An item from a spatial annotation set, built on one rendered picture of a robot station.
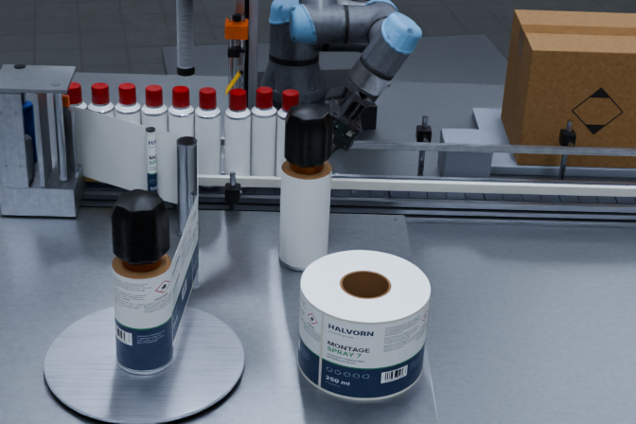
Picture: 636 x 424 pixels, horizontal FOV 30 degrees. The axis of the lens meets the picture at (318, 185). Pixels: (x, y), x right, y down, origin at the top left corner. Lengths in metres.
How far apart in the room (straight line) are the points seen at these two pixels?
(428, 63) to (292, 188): 1.17
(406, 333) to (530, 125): 0.90
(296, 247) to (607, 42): 0.87
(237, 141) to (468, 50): 1.09
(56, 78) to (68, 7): 3.67
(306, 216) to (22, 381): 0.56
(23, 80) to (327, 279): 0.72
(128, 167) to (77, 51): 3.11
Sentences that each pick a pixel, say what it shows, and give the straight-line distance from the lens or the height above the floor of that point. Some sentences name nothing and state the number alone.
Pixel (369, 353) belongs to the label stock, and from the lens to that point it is 1.79.
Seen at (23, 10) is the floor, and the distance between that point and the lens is 5.87.
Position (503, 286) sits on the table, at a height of 0.83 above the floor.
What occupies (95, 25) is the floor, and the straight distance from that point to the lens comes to 5.66.
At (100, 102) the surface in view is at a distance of 2.34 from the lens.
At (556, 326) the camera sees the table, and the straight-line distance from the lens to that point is 2.14.
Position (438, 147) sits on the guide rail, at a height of 0.96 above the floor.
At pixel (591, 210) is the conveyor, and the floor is 0.87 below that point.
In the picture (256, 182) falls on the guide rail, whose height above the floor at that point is 0.91.
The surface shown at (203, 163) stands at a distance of 2.35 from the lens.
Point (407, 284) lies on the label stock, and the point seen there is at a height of 1.03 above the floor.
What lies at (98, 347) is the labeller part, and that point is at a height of 0.89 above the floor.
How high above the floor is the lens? 2.03
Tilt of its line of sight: 29 degrees down
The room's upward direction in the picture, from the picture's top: 3 degrees clockwise
